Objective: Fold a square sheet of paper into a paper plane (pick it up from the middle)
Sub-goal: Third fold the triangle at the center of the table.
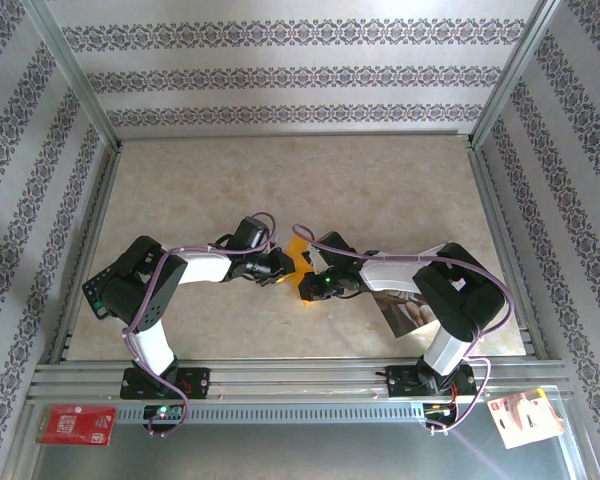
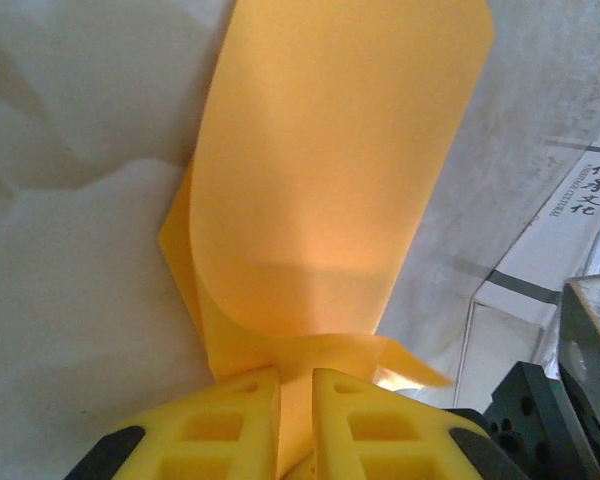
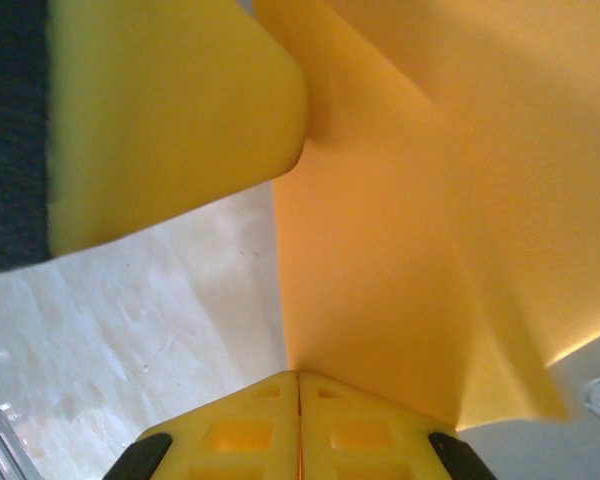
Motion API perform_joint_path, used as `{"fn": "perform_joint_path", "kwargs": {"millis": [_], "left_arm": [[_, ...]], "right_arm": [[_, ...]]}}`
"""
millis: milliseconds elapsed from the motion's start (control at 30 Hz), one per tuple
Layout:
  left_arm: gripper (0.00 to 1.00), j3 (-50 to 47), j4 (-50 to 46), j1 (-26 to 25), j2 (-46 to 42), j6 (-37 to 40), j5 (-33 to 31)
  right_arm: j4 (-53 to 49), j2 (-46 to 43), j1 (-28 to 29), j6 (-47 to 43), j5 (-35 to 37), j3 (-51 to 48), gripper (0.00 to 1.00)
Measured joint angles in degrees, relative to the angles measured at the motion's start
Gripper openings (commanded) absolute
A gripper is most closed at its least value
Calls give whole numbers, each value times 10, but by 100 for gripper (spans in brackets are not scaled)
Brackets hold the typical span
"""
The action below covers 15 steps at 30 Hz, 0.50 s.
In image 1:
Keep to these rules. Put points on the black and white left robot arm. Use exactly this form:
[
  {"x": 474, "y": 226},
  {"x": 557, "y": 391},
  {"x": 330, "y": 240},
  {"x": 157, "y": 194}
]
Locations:
[{"x": 205, "y": 270}]

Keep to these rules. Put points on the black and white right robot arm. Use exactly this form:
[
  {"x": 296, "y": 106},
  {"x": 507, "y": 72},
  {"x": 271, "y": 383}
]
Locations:
[{"x": 460, "y": 290}]

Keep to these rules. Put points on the shiny metal tray sheet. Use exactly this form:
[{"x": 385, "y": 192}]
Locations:
[{"x": 300, "y": 455}]

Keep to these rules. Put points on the printed photo magazine page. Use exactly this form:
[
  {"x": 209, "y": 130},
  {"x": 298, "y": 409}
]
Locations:
[{"x": 405, "y": 317}]

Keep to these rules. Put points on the small controller board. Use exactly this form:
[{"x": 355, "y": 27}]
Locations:
[
  {"x": 164, "y": 411},
  {"x": 437, "y": 410}
]

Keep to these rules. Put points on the white and red blister package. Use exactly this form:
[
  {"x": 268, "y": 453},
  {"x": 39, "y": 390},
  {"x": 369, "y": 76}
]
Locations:
[{"x": 525, "y": 417}]

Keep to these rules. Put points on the red card package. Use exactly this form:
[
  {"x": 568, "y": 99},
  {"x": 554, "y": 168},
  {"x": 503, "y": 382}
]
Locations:
[{"x": 75, "y": 425}]

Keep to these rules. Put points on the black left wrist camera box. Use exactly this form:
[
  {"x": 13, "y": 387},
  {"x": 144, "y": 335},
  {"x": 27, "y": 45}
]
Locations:
[{"x": 249, "y": 232}]

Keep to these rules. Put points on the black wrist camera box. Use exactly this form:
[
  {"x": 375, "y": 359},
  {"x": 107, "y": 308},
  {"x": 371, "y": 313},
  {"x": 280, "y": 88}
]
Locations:
[
  {"x": 249, "y": 232},
  {"x": 336, "y": 247}
]

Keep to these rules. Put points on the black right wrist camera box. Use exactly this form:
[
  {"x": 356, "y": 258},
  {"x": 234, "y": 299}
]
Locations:
[{"x": 336, "y": 247}]

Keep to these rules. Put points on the aluminium rail beam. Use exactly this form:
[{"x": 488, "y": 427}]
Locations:
[{"x": 300, "y": 375}]

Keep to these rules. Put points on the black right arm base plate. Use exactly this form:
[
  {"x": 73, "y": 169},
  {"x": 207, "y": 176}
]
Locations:
[{"x": 405, "y": 382}]

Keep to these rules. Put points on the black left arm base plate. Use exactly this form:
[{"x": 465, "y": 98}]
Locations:
[{"x": 195, "y": 382}]

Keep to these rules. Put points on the aluminium corner post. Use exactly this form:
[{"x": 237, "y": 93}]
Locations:
[
  {"x": 75, "y": 75},
  {"x": 510, "y": 75}
]

